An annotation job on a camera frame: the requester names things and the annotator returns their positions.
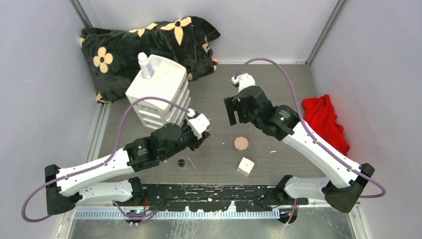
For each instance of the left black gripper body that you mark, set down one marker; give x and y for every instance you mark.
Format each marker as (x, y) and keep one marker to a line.
(189, 138)

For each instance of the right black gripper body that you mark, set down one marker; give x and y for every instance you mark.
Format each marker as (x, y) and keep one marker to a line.
(247, 117)

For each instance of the clear jar black lid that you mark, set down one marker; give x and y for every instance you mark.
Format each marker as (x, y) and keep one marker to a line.
(182, 165)

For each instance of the white plastic drawer organizer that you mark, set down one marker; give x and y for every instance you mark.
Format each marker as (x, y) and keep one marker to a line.
(169, 82)

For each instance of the white plastic bottle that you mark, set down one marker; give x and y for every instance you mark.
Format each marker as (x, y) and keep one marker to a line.
(146, 66)

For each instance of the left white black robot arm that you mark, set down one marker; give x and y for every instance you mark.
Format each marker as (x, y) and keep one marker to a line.
(69, 187)

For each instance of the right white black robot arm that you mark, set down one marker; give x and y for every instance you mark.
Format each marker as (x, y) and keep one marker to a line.
(344, 179)

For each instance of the pink octagonal compact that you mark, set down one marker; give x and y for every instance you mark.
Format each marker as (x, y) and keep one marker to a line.
(241, 143)

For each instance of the white cube box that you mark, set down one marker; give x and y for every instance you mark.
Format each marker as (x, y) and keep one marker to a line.
(245, 166)

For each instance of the red cloth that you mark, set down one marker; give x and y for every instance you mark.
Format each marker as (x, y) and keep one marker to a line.
(320, 116)

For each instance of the small green circuit board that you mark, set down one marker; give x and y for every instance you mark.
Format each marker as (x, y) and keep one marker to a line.
(137, 213)

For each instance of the black floral plush blanket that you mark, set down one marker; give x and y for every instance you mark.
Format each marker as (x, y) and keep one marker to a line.
(112, 55)

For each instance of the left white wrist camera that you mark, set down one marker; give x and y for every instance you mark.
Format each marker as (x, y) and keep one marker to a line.
(198, 123)

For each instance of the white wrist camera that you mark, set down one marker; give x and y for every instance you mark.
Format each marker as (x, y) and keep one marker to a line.
(242, 81)
(198, 123)

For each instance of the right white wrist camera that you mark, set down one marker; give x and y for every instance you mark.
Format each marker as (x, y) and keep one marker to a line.
(242, 81)

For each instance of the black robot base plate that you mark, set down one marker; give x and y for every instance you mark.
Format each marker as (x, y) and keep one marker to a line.
(207, 197)

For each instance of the aluminium frame rail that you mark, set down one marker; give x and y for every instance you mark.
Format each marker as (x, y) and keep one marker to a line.
(186, 213)

